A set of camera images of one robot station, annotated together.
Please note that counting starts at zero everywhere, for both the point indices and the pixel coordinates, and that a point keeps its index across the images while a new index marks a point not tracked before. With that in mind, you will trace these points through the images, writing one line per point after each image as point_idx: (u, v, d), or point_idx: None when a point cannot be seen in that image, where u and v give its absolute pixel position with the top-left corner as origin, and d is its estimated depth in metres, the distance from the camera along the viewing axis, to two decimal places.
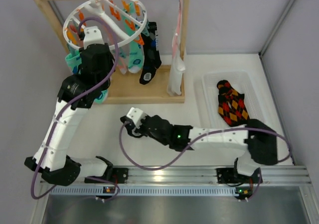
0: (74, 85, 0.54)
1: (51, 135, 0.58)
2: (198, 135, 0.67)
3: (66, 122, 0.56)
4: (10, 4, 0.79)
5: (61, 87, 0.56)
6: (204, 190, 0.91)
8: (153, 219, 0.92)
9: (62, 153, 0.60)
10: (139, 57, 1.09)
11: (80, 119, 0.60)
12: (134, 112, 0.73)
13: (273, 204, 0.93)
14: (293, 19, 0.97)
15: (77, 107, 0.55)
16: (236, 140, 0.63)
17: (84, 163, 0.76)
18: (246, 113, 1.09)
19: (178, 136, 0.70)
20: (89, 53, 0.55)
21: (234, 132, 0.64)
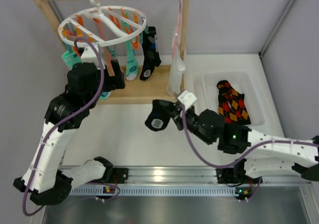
0: (60, 107, 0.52)
1: (39, 157, 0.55)
2: (260, 141, 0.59)
3: (53, 145, 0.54)
4: (10, 4, 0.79)
5: (48, 108, 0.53)
6: (204, 190, 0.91)
8: (153, 219, 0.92)
9: (52, 173, 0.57)
10: (135, 64, 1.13)
11: (70, 139, 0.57)
12: (188, 97, 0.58)
13: (273, 204, 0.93)
14: (293, 20, 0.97)
15: (64, 130, 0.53)
16: (304, 156, 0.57)
17: (78, 174, 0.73)
18: (246, 113, 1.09)
19: (234, 136, 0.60)
20: (75, 73, 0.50)
21: (301, 146, 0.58)
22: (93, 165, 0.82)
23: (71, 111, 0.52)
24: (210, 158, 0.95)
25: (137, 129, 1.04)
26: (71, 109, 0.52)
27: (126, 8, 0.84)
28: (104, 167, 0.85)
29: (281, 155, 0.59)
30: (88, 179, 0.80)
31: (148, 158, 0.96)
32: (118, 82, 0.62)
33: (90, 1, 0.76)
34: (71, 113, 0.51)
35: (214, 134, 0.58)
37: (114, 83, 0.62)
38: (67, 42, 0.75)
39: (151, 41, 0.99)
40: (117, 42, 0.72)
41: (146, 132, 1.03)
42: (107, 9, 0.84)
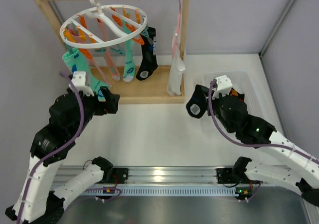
0: (44, 141, 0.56)
1: (26, 189, 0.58)
2: (281, 145, 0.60)
3: (39, 177, 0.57)
4: (10, 4, 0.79)
5: (33, 143, 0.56)
6: (204, 190, 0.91)
8: (153, 219, 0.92)
9: (41, 202, 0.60)
10: (132, 65, 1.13)
11: (56, 169, 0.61)
12: (225, 80, 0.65)
13: (273, 204, 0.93)
14: (293, 20, 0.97)
15: (49, 164, 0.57)
16: (317, 175, 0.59)
17: (71, 187, 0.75)
18: None
19: (256, 129, 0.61)
20: (59, 109, 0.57)
21: (318, 166, 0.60)
22: (89, 171, 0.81)
23: (55, 145, 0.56)
24: (210, 158, 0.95)
25: (137, 129, 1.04)
26: (55, 143, 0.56)
27: (128, 7, 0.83)
28: (102, 171, 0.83)
29: (294, 165, 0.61)
30: (86, 187, 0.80)
31: (148, 158, 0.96)
32: (109, 107, 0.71)
33: (90, 1, 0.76)
34: (55, 147, 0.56)
35: (235, 122, 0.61)
37: (105, 108, 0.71)
38: (67, 43, 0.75)
39: (150, 42, 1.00)
40: (117, 42, 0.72)
41: (146, 133, 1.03)
42: (109, 8, 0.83)
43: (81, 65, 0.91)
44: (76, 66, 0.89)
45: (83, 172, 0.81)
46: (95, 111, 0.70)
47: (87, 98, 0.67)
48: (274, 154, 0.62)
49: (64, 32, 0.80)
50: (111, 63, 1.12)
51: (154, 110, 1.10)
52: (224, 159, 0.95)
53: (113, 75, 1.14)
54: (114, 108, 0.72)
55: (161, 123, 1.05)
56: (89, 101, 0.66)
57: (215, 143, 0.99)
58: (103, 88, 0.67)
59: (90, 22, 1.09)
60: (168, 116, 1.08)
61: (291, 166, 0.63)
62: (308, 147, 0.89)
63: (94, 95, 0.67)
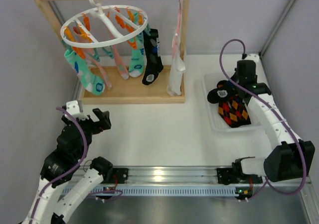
0: (54, 166, 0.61)
1: (35, 208, 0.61)
2: (265, 101, 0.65)
3: (48, 197, 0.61)
4: (10, 4, 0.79)
5: (43, 166, 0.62)
6: (203, 190, 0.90)
8: (153, 219, 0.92)
9: (47, 221, 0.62)
10: (140, 62, 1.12)
11: (62, 190, 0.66)
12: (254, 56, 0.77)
13: (272, 204, 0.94)
14: (293, 20, 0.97)
15: (57, 184, 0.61)
16: (278, 135, 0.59)
17: (68, 200, 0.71)
18: (246, 112, 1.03)
19: (253, 86, 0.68)
20: (65, 138, 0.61)
21: (286, 130, 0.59)
22: (86, 178, 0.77)
23: (63, 169, 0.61)
24: (211, 158, 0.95)
25: (137, 129, 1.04)
26: (64, 167, 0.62)
27: (132, 8, 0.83)
28: (101, 175, 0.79)
29: (266, 123, 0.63)
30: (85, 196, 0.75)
31: (148, 158, 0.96)
32: (104, 125, 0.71)
33: (89, 1, 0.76)
34: (63, 170, 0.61)
35: (239, 75, 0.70)
37: (101, 126, 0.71)
38: (67, 42, 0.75)
39: (153, 43, 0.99)
40: (113, 42, 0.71)
41: (146, 132, 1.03)
42: (114, 8, 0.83)
43: (80, 63, 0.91)
44: (77, 63, 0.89)
45: (81, 180, 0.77)
46: (92, 132, 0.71)
47: (83, 122, 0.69)
48: (256, 111, 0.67)
49: (66, 30, 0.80)
50: (120, 62, 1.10)
51: (154, 110, 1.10)
52: (224, 159, 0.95)
53: (121, 74, 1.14)
54: (109, 125, 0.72)
55: (161, 123, 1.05)
56: (85, 124, 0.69)
57: (216, 143, 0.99)
58: (96, 109, 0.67)
59: (91, 22, 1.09)
60: (169, 115, 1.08)
61: (264, 125, 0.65)
62: None
63: (89, 118, 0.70)
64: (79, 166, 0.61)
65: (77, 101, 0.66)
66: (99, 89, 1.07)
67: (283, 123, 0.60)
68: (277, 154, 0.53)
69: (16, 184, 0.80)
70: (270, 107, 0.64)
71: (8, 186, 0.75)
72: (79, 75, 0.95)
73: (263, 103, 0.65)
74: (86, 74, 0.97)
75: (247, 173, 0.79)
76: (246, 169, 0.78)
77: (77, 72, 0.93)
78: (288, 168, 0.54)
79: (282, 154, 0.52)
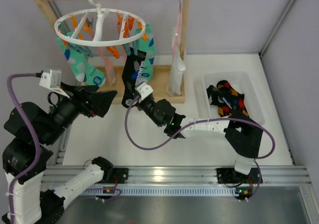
0: (13, 159, 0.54)
1: (12, 204, 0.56)
2: (188, 123, 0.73)
3: (19, 193, 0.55)
4: (10, 5, 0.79)
5: (4, 160, 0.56)
6: (204, 190, 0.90)
8: (154, 220, 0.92)
9: (31, 212, 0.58)
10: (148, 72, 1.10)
11: (38, 181, 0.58)
12: (145, 89, 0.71)
13: (273, 205, 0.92)
14: (292, 20, 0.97)
15: (24, 181, 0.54)
16: (218, 129, 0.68)
17: (69, 185, 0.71)
18: (245, 112, 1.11)
19: (172, 124, 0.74)
20: (13, 127, 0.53)
21: (217, 122, 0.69)
22: (89, 171, 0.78)
23: (25, 163, 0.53)
24: (210, 159, 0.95)
25: (137, 129, 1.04)
26: (27, 158, 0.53)
27: (141, 20, 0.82)
28: (102, 171, 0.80)
29: (203, 132, 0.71)
30: (85, 187, 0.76)
31: (149, 158, 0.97)
32: (94, 110, 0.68)
33: (88, 1, 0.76)
34: (26, 163, 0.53)
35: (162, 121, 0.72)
37: (92, 110, 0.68)
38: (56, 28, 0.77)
39: (136, 66, 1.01)
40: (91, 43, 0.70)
41: (146, 134, 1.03)
42: (126, 15, 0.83)
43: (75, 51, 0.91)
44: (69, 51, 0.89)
45: (83, 172, 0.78)
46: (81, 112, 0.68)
47: (64, 99, 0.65)
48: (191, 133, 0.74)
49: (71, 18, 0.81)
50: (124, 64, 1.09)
51: None
52: (223, 159, 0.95)
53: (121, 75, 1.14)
54: (101, 113, 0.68)
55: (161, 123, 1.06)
56: (67, 105, 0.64)
57: (216, 144, 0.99)
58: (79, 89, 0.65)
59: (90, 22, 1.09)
60: None
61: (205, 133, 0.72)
62: (307, 147, 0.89)
63: (71, 97, 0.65)
64: (38, 156, 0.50)
65: (53, 71, 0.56)
66: (96, 82, 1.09)
67: (211, 120, 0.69)
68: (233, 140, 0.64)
69: None
70: (193, 122, 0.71)
71: None
72: (70, 63, 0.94)
73: (189, 126, 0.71)
74: (78, 63, 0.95)
75: (249, 171, 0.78)
76: (246, 169, 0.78)
77: (68, 59, 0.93)
78: (248, 140, 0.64)
79: (233, 137, 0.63)
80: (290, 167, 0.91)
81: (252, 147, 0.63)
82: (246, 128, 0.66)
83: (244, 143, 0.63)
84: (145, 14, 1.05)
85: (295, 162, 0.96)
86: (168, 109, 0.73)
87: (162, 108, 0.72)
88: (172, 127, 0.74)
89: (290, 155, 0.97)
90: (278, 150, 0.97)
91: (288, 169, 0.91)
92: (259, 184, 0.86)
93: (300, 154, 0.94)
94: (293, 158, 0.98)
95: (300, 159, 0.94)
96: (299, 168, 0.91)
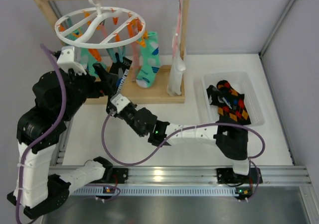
0: (29, 127, 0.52)
1: (22, 176, 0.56)
2: (173, 131, 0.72)
3: (32, 165, 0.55)
4: (11, 5, 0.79)
5: (18, 128, 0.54)
6: (204, 190, 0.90)
8: (154, 219, 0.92)
9: (40, 187, 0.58)
10: (149, 77, 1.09)
11: (50, 156, 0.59)
12: (121, 100, 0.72)
13: (273, 205, 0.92)
14: (292, 20, 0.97)
15: (38, 151, 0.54)
16: (207, 136, 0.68)
17: (75, 175, 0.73)
18: (245, 113, 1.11)
19: (156, 132, 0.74)
20: (43, 88, 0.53)
21: (205, 128, 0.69)
22: (92, 167, 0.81)
23: (41, 129, 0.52)
24: (210, 159, 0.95)
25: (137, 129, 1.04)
26: (42, 127, 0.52)
27: (144, 25, 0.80)
28: (103, 168, 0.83)
29: (192, 139, 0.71)
30: (87, 181, 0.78)
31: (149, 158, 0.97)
32: (105, 88, 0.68)
33: (88, 1, 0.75)
34: (41, 131, 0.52)
35: (143, 132, 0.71)
37: (102, 89, 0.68)
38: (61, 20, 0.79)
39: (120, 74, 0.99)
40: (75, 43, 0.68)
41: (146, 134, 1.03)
42: (135, 17, 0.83)
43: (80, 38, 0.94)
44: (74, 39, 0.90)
45: (86, 167, 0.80)
46: (92, 92, 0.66)
47: (79, 77, 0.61)
48: (178, 141, 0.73)
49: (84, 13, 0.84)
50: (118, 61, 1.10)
51: (154, 110, 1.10)
52: (223, 159, 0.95)
53: None
54: (112, 90, 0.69)
55: None
56: (82, 80, 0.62)
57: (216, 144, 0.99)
58: (97, 65, 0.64)
59: None
60: (168, 115, 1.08)
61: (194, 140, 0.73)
62: (307, 147, 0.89)
63: (86, 74, 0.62)
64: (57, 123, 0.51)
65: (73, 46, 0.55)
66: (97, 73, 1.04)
67: (198, 127, 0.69)
68: (223, 147, 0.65)
69: (14, 184, 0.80)
70: (180, 130, 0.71)
71: (6, 186, 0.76)
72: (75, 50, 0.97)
73: (175, 133, 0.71)
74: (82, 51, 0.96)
75: (248, 171, 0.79)
76: (244, 169, 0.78)
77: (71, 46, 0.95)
78: (238, 144, 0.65)
79: (223, 143, 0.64)
80: (290, 167, 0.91)
81: (242, 150, 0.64)
82: (232, 131, 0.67)
83: (234, 147, 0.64)
84: (145, 14, 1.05)
85: (294, 162, 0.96)
86: (149, 118, 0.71)
87: (142, 118, 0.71)
88: (155, 136, 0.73)
89: (290, 155, 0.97)
90: (278, 150, 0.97)
91: (288, 169, 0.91)
92: (258, 183, 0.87)
93: (300, 154, 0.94)
94: (293, 158, 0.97)
95: (300, 159, 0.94)
96: (299, 168, 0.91)
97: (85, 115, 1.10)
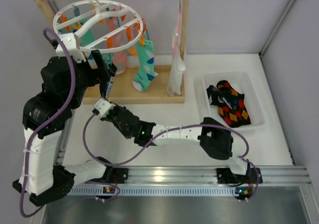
0: (35, 111, 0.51)
1: (27, 163, 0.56)
2: (160, 132, 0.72)
3: (38, 151, 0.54)
4: (11, 5, 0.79)
5: (24, 113, 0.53)
6: (203, 190, 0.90)
8: (154, 219, 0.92)
9: (45, 175, 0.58)
10: (144, 82, 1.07)
11: (55, 143, 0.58)
12: (103, 104, 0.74)
13: (273, 205, 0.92)
14: (292, 20, 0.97)
15: (44, 135, 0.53)
16: (192, 137, 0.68)
17: (79, 170, 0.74)
18: (245, 113, 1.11)
19: (142, 132, 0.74)
20: (51, 71, 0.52)
21: (190, 129, 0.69)
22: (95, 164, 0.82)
23: (47, 114, 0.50)
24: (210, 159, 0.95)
25: None
26: (48, 111, 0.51)
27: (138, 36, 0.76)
28: (104, 167, 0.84)
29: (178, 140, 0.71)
30: (89, 177, 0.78)
31: (149, 158, 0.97)
32: (101, 75, 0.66)
33: (88, 1, 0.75)
34: (47, 116, 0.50)
35: (127, 132, 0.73)
37: (98, 76, 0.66)
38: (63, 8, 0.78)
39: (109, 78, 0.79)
40: None
41: None
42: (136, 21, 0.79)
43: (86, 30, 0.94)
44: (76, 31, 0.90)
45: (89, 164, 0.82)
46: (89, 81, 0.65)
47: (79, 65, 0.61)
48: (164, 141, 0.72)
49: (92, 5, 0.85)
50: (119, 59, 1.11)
51: (154, 109, 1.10)
52: None
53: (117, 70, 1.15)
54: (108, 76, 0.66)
55: (162, 124, 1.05)
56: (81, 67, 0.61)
57: None
58: (95, 51, 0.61)
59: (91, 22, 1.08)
60: (168, 115, 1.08)
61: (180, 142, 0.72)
62: (307, 147, 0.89)
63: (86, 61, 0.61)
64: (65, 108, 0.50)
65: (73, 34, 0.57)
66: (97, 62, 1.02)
67: (183, 127, 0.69)
68: (208, 148, 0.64)
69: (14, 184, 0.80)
70: (166, 130, 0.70)
71: (6, 186, 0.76)
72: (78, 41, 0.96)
73: (161, 134, 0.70)
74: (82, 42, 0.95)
75: (245, 170, 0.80)
76: (241, 169, 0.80)
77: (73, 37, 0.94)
78: (220, 145, 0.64)
79: (206, 144, 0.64)
80: (290, 167, 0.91)
81: (223, 151, 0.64)
82: (216, 133, 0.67)
83: (218, 147, 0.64)
84: (145, 14, 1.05)
85: (295, 162, 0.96)
86: (131, 119, 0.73)
87: (124, 119, 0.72)
88: (141, 136, 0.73)
89: (290, 155, 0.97)
90: (277, 150, 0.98)
91: (288, 169, 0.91)
92: (258, 183, 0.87)
93: (300, 154, 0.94)
94: (293, 158, 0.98)
95: (300, 159, 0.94)
96: (299, 168, 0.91)
97: (85, 115, 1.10)
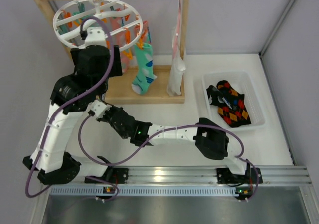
0: (66, 88, 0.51)
1: (45, 138, 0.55)
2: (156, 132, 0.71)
3: (59, 126, 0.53)
4: (11, 5, 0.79)
5: (54, 88, 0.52)
6: (203, 190, 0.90)
8: (154, 219, 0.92)
9: (59, 154, 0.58)
10: (143, 85, 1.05)
11: (75, 123, 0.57)
12: (98, 106, 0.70)
13: (273, 205, 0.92)
14: (292, 20, 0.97)
15: (69, 111, 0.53)
16: (188, 137, 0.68)
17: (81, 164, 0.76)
18: (245, 113, 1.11)
19: (138, 132, 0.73)
20: (87, 54, 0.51)
21: (186, 129, 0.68)
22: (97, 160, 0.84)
23: (76, 93, 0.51)
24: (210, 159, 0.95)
25: None
26: (77, 91, 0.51)
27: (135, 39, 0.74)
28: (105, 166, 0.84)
29: (173, 140, 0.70)
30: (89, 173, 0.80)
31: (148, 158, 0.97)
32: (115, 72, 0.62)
33: (88, 0, 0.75)
34: (76, 94, 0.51)
35: (123, 133, 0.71)
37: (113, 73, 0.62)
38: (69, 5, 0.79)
39: None
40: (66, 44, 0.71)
41: None
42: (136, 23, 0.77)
43: None
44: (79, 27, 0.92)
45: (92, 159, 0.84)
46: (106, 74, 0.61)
47: None
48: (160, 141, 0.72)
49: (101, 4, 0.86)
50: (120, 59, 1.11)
51: (154, 109, 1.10)
52: None
53: None
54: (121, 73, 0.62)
55: (161, 124, 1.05)
56: None
57: None
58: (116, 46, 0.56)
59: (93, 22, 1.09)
60: (168, 115, 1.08)
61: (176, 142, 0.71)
62: (307, 147, 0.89)
63: None
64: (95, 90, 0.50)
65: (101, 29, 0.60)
66: None
67: (179, 128, 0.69)
68: (203, 148, 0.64)
69: (14, 184, 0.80)
70: (162, 130, 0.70)
71: (6, 185, 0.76)
72: None
73: (157, 134, 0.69)
74: None
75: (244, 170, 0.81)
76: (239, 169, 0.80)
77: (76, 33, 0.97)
78: (215, 145, 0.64)
79: (201, 143, 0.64)
80: (290, 167, 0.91)
81: (219, 151, 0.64)
82: (212, 134, 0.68)
83: (212, 147, 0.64)
84: (145, 14, 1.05)
85: (295, 162, 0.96)
86: (126, 119, 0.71)
87: (120, 119, 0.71)
88: (137, 137, 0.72)
89: (290, 155, 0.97)
90: (277, 150, 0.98)
91: (288, 169, 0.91)
92: (258, 183, 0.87)
93: (300, 154, 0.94)
94: (293, 158, 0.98)
95: (300, 159, 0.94)
96: (299, 168, 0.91)
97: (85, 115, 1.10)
